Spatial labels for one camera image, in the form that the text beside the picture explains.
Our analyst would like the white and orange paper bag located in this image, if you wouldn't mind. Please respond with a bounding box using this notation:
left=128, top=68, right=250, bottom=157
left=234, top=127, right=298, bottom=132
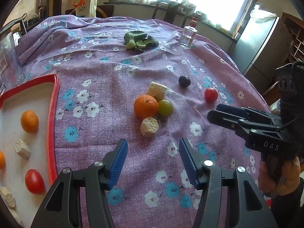
left=71, top=0, right=100, bottom=18

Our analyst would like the oval red tomato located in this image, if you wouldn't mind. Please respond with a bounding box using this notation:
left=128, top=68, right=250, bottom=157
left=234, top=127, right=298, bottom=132
left=25, top=169, right=45, bottom=195

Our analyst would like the pale bread chunk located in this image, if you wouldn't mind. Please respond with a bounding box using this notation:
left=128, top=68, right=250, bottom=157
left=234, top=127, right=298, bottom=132
left=146, top=81, right=173, bottom=101
left=8, top=209, right=23, bottom=226
left=14, top=139, right=31, bottom=159
left=0, top=186, right=16, bottom=209
left=140, top=116, right=159, bottom=138

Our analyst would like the brown wooden armchair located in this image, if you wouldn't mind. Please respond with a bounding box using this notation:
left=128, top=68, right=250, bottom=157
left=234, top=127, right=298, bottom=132
left=1, top=13, right=28, bottom=37

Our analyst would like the person's right hand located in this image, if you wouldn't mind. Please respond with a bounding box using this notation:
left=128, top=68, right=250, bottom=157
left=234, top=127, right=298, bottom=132
left=258, top=62, right=304, bottom=197

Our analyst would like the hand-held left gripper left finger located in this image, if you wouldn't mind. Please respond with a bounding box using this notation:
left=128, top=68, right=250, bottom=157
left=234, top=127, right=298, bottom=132
left=31, top=138, right=129, bottom=228

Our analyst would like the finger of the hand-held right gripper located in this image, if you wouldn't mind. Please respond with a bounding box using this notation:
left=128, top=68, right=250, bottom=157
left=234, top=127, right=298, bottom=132
left=207, top=110, right=270, bottom=136
left=216, top=103, right=283, bottom=124

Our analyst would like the dark purple plum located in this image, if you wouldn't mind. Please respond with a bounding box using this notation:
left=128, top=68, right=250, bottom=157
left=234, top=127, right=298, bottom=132
left=179, top=75, right=191, bottom=87

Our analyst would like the red-rimmed white tray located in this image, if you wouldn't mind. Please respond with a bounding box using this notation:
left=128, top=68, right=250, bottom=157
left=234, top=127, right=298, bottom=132
left=0, top=74, right=60, bottom=228

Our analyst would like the large orange mandarin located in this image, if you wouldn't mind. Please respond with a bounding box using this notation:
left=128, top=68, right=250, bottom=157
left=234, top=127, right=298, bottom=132
left=133, top=95, right=159, bottom=119

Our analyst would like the wooden cabinet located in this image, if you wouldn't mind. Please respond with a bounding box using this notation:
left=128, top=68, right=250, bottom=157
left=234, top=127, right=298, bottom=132
left=281, top=12, right=304, bottom=64

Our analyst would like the dark curved-back chair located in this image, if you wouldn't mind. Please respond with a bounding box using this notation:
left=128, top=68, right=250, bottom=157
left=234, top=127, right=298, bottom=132
left=152, top=0, right=197, bottom=25

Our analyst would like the round green fruit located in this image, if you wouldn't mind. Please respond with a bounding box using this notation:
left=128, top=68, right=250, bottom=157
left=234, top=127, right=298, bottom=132
left=158, top=99, right=173, bottom=117

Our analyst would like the clear glass bottle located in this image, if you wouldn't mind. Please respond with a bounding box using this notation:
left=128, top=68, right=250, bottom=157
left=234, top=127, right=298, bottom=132
left=179, top=17, right=199, bottom=49

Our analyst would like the green leafy vegetable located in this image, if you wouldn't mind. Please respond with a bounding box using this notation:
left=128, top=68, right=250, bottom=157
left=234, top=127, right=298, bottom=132
left=123, top=31, right=159, bottom=52

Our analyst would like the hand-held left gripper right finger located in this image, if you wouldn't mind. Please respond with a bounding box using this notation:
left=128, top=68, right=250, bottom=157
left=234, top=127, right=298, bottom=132
left=179, top=138, right=278, bottom=228

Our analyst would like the purple floral tablecloth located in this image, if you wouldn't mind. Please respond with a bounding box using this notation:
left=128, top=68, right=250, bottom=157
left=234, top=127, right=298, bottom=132
left=14, top=15, right=273, bottom=228

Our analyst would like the round red tomato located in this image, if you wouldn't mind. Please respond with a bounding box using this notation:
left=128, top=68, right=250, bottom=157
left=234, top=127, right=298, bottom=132
left=204, top=88, right=218, bottom=102

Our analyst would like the person's right forearm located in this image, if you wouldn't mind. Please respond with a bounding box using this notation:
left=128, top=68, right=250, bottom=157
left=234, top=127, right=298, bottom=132
left=269, top=171, right=304, bottom=228

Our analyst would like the silver refrigerator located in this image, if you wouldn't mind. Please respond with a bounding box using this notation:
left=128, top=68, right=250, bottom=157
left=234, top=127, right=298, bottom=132
left=234, top=3, right=294, bottom=81

